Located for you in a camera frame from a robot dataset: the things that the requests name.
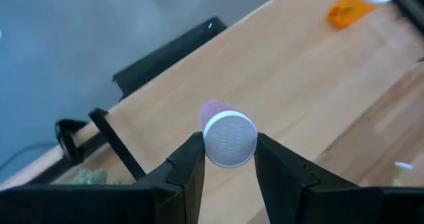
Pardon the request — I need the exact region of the wooden shelf black metal frame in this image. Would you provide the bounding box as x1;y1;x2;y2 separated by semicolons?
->
88;0;424;224

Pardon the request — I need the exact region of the orange pill bottle white cap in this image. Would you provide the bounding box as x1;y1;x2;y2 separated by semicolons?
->
326;0;403;30

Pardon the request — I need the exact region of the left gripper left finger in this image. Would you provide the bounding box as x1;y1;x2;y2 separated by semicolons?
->
134;132;206;224

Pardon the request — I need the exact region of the black frame bracket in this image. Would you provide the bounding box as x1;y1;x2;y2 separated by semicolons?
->
111;15;229;101

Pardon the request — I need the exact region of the green tinted pill bottle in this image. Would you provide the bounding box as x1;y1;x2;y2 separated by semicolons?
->
392;160;415;188

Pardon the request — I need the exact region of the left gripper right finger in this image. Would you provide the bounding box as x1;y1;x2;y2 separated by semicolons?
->
254;133;360;224

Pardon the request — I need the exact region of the pink pill bottle white cap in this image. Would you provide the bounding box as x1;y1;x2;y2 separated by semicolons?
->
198;99;258;169

